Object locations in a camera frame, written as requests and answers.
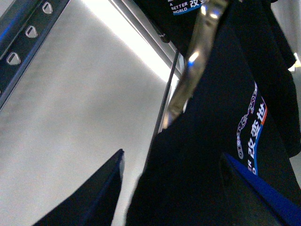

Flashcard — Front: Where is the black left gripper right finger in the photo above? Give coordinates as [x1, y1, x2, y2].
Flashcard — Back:
[221, 153, 301, 226]

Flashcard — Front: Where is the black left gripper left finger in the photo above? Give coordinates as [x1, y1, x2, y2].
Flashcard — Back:
[35, 149, 124, 226]

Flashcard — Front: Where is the black printed t-shirt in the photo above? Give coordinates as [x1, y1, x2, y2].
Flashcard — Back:
[126, 0, 301, 226]

